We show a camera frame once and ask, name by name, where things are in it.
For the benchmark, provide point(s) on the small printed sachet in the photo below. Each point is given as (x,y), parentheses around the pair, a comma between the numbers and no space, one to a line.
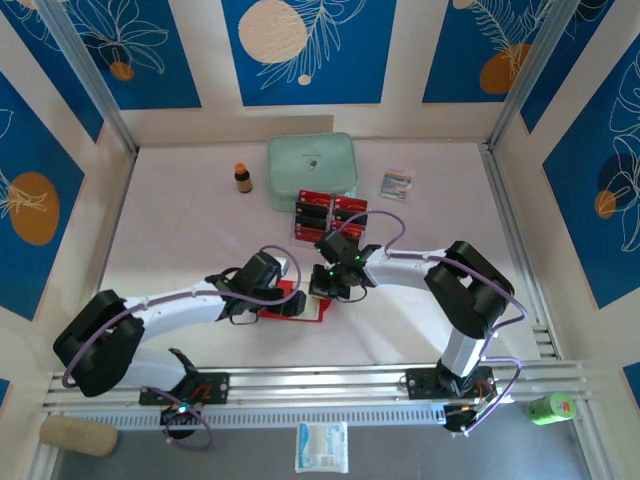
(396,185)

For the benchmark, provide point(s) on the aluminium side rail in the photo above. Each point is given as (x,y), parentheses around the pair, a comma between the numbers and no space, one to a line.
(107,250)
(502,200)

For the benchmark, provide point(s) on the black credit card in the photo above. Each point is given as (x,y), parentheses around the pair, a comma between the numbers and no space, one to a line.
(311,210)
(345,214)
(309,222)

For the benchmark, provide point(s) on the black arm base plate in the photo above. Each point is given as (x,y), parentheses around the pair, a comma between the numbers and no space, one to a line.
(220,387)
(420,382)

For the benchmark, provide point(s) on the beige foam roll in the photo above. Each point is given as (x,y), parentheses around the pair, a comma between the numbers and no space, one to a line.
(77,436)

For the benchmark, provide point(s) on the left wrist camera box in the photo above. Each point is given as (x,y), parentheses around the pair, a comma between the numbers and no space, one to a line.
(260,270)

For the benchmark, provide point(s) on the green cylinder can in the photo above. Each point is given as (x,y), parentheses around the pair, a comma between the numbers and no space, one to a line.
(547,409)

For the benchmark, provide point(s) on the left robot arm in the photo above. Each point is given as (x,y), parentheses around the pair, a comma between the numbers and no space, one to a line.
(95,345)

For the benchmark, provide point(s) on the brown bottle orange cap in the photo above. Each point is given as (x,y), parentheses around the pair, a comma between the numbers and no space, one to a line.
(243,184)

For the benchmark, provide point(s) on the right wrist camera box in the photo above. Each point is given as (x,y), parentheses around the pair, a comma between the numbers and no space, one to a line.
(339,247)

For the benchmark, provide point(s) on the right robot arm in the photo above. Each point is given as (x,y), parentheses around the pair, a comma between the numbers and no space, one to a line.
(470,295)

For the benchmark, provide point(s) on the aluminium frame post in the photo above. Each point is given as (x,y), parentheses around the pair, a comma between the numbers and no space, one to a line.
(516,100)
(101,100)

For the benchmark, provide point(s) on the black controller box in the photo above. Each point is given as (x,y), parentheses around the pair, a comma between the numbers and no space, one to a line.
(457,420)
(172,417)

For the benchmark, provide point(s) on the white gauze packet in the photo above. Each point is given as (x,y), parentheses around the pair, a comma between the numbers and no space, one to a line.
(321,447)

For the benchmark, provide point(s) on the red card holder wallet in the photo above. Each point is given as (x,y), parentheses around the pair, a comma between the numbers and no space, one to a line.
(270,315)

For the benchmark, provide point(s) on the mint green zip pouch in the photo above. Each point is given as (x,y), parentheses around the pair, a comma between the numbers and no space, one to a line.
(300,165)

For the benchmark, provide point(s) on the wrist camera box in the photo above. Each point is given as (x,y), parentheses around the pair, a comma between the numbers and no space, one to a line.
(260,270)
(339,247)

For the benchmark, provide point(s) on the aluminium extrusion rail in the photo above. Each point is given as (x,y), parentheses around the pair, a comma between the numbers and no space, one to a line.
(325,380)

